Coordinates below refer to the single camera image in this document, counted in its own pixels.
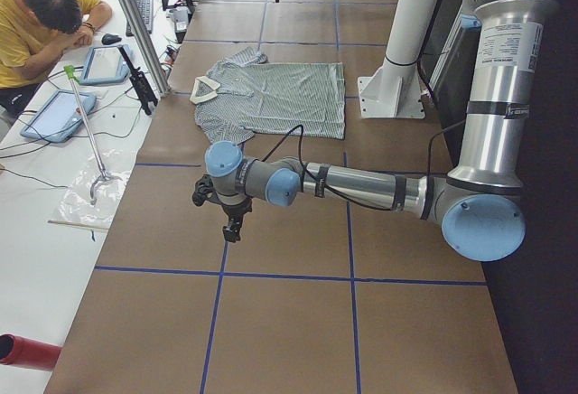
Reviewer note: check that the aluminium frame post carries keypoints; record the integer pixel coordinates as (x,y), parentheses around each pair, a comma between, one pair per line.
(145,45)

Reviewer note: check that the person in yellow shirt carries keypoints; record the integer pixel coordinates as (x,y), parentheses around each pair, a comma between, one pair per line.
(34,36)

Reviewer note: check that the clear plastic bag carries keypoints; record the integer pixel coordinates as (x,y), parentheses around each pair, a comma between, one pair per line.
(75,206)

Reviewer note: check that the black computer mouse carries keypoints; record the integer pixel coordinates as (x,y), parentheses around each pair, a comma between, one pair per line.
(110,39)

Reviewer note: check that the red cylinder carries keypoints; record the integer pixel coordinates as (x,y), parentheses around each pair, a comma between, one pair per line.
(27,353)

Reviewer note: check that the black keyboard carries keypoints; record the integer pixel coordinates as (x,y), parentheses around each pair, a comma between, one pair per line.
(146,10)

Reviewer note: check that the blue teach pendant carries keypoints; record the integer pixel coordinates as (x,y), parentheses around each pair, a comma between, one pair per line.
(105,65)
(56,121)

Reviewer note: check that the near blue teach pendant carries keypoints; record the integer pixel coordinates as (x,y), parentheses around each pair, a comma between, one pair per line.
(56,121)

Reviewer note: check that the metal reacher grabber tool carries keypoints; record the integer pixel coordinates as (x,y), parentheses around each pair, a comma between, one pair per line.
(104,176)

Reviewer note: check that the wooden stick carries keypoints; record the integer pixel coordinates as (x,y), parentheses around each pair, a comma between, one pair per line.
(78,225)

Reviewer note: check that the far blue teach pendant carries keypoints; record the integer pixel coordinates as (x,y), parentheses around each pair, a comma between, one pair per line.
(105,65)

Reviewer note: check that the blue white striped polo shirt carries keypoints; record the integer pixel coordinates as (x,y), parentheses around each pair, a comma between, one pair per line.
(245,94)

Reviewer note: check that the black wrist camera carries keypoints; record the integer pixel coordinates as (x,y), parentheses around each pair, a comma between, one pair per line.
(204,191)

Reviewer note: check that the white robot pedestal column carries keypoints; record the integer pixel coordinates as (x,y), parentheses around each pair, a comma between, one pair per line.
(394,89)

